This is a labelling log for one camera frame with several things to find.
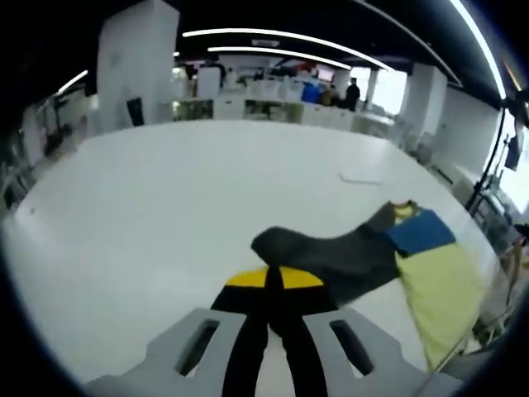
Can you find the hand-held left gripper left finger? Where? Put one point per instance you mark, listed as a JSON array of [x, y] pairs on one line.
[[186, 355]]

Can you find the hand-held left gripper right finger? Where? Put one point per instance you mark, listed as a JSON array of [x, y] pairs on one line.
[[351, 360]]

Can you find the yellow blue grey garment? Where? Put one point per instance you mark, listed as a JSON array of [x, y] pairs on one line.
[[438, 289]]

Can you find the black equipment stand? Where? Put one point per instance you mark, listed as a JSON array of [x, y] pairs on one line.
[[489, 165]]

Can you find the black bin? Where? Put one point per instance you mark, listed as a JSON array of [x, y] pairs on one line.
[[135, 111]]

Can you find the blue container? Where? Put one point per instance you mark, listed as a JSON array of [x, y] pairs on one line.
[[311, 92]]

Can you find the short ceiling light strip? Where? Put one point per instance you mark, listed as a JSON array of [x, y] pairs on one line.
[[73, 81]]

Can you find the white square pillar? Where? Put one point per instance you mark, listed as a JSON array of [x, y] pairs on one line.
[[136, 62]]

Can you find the long ceiling light strip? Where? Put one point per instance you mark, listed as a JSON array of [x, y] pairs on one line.
[[289, 37], [281, 51]]

